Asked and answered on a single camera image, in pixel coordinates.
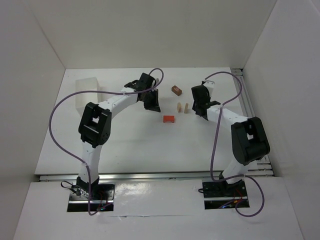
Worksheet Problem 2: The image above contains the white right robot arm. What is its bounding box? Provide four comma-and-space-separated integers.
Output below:
191, 83, 270, 186

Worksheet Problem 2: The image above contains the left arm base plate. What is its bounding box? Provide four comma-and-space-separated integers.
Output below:
67, 183, 115, 213

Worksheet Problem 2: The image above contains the brown balloon wood block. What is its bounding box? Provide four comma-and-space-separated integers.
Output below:
171, 85, 183, 96

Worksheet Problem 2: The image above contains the natural long wood block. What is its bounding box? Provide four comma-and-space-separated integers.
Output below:
184, 103, 189, 114

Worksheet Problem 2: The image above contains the aluminium rail right side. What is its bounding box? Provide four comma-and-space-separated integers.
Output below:
231, 68, 274, 176

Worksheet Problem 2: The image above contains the aluminium rail front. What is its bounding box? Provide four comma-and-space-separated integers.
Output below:
38, 170, 273, 182

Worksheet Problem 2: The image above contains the white perforated plastic box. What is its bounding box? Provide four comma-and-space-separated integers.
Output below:
75, 77, 102, 117

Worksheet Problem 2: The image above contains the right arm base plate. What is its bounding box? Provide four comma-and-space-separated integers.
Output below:
198, 180, 250, 210

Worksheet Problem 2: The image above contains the red arch wood block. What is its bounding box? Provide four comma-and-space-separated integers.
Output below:
163, 115, 175, 123

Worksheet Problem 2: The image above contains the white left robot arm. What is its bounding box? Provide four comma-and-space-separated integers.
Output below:
76, 73, 161, 197

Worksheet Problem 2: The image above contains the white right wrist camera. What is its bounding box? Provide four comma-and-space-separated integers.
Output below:
203, 80, 215, 95

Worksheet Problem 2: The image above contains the aluminium rail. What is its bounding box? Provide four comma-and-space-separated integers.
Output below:
231, 68, 274, 176
38, 170, 273, 182

